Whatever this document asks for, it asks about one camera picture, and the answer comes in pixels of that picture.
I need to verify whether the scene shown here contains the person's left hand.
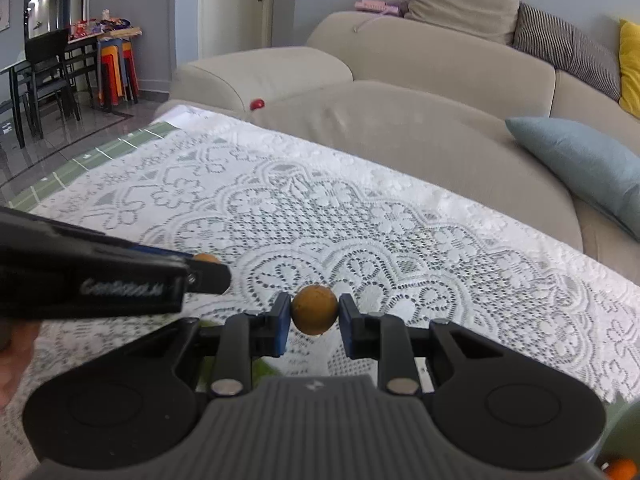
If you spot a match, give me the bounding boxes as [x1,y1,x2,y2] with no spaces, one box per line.
[0,322,41,410]

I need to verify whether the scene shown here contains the black dining chair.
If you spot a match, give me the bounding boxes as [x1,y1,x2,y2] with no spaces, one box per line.
[9,28,80,139]

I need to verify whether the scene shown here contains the yellow cushion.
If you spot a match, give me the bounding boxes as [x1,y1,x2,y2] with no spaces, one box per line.
[618,20,640,118]

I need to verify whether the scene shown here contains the white lace tablecloth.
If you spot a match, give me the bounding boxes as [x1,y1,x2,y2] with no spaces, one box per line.
[1,106,639,479]

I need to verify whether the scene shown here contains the brown kiwi fruit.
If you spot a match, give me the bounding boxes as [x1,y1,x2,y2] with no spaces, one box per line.
[291,284,338,336]
[192,254,220,263]

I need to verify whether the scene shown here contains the grey patterned cushion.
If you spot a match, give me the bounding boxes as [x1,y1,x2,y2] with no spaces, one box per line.
[512,3,620,101]

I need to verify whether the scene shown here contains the dark dining table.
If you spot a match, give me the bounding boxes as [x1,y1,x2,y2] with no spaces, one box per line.
[0,24,144,150]

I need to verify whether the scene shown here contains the green bowl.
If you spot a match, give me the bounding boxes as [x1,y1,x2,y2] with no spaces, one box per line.
[597,399,640,473]

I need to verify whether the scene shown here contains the small red ball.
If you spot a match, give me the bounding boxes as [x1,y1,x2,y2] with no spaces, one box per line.
[250,99,266,112]

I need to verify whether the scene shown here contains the stacked colourful stools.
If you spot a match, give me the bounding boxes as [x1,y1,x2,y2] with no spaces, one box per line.
[98,39,140,110]

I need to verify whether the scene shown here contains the light blue cushion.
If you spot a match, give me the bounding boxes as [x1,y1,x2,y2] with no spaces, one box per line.
[506,117,639,238]

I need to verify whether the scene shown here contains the small tangerine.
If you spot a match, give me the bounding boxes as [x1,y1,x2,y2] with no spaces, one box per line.
[603,457,639,480]

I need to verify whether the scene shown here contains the pink toy on sofa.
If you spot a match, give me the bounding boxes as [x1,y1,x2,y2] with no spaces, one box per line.
[354,0,409,18]

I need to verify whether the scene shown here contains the white door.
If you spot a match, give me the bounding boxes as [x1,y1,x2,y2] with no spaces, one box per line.
[198,0,273,58]

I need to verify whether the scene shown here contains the green cucumber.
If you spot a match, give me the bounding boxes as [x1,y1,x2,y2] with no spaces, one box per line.
[195,320,280,392]

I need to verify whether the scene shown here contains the beige sofa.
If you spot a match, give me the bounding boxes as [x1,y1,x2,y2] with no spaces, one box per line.
[168,12,639,281]

